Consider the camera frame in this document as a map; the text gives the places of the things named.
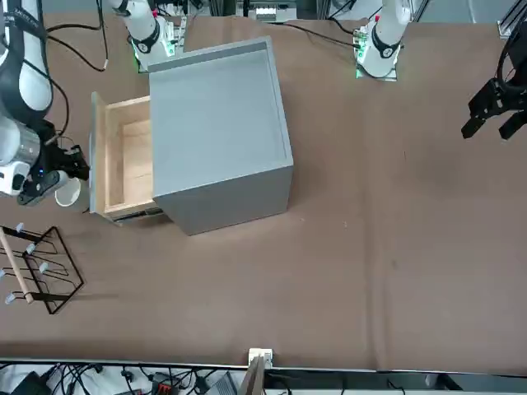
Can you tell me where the gray power strip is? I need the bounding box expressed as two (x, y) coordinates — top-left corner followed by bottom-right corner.
(254, 4), (279, 22)

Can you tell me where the white cup with black handle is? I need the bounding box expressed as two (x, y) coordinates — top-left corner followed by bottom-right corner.
(54, 179), (92, 214)

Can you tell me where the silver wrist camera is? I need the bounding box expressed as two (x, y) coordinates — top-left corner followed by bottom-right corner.
(16, 168), (71, 207)

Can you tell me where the aluminium frame corner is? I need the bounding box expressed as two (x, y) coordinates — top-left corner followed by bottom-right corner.
(497, 0), (527, 39)

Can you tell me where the gray drawer with white handle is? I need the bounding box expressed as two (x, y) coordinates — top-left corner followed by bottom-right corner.
(88, 91), (164, 225)

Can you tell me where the black wire cup holder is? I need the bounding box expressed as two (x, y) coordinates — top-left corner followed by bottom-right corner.
(0, 221), (85, 316)

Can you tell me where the large black power adapter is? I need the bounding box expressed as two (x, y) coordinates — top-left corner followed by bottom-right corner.
(7, 371), (53, 395)

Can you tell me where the black left arm base cable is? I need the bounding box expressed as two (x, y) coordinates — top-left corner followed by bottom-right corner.
(282, 18), (359, 46)

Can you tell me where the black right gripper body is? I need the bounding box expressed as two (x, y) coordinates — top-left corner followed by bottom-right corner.
(39, 120), (75, 176)

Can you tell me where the orange black connector block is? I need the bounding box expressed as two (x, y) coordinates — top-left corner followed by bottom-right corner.
(150, 372), (184, 394)

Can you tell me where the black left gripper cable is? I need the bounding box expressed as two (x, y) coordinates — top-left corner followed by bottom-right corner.
(496, 24), (527, 87)

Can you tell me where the aluminium frame post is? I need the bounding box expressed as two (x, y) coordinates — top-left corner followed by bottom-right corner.
(240, 347), (274, 395)

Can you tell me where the dark gray power adapter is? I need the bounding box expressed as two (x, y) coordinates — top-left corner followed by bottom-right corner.
(208, 371), (240, 395)

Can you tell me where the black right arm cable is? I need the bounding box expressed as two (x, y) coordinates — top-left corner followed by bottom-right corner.
(40, 0), (111, 137)

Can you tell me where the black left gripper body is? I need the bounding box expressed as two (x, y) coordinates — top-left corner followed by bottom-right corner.
(468, 77), (527, 121)

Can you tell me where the gray metal cabinet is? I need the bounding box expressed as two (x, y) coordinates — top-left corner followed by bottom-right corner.
(147, 35), (295, 236)

